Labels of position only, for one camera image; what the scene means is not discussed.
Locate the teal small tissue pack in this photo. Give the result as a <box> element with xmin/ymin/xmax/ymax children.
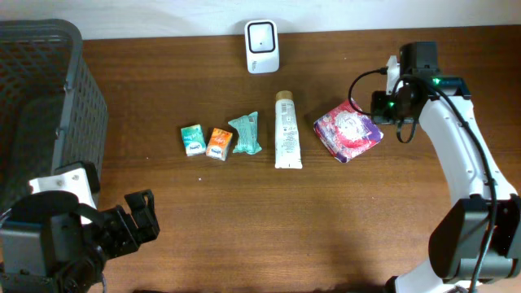
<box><xmin>181</xmin><ymin>125</ymin><xmax>207</xmax><ymax>156</ymax></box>

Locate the red purple tissue pack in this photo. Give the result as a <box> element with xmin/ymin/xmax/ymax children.
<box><xmin>313</xmin><ymin>101</ymin><xmax>383</xmax><ymax>163</ymax></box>

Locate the orange small tissue pack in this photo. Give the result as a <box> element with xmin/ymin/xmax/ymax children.
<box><xmin>206</xmin><ymin>128</ymin><xmax>233</xmax><ymax>161</ymax></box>

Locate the green wipes pack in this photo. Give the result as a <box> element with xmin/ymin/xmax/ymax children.
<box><xmin>228</xmin><ymin>112</ymin><xmax>262</xmax><ymax>155</ymax></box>

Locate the white cream tube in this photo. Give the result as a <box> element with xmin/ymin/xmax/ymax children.
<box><xmin>275</xmin><ymin>90</ymin><xmax>303</xmax><ymax>169</ymax></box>

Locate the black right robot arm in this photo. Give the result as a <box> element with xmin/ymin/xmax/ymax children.
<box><xmin>371</xmin><ymin>42</ymin><xmax>520</xmax><ymax>293</ymax></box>

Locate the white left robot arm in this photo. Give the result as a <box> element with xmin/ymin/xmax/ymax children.
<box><xmin>1</xmin><ymin>161</ymin><xmax>160</xmax><ymax>292</ymax></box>

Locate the grey plastic basket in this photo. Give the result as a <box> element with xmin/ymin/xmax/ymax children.
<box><xmin>1</xmin><ymin>19</ymin><xmax>109</xmax><ymax>211</ymax></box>

